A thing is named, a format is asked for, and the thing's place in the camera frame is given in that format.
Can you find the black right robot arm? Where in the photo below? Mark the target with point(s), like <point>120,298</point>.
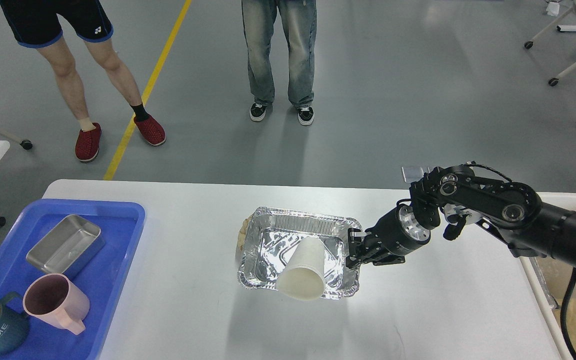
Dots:
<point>510,211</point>

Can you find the aluminium foil tray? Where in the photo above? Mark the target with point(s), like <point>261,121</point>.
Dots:
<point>273,235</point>

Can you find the white paper cup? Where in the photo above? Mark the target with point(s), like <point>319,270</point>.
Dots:
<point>303,277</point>

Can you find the pink mug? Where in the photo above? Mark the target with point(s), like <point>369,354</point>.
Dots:
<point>57,301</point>

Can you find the square stainless steel tray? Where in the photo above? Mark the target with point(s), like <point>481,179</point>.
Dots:
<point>68,247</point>

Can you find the person in black shorts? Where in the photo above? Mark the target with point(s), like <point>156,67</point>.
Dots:
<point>35,25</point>

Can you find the foil tray in bin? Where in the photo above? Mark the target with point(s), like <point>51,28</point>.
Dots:
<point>551,300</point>

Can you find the beige plastic bin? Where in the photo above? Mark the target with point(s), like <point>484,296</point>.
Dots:
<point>549,278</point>

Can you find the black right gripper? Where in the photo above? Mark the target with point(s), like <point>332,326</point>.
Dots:
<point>395,235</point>

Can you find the blue plastic bin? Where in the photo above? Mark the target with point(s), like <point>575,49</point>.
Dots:
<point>102,279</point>

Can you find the clear floor plate left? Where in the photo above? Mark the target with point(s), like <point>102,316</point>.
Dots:
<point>412,174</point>

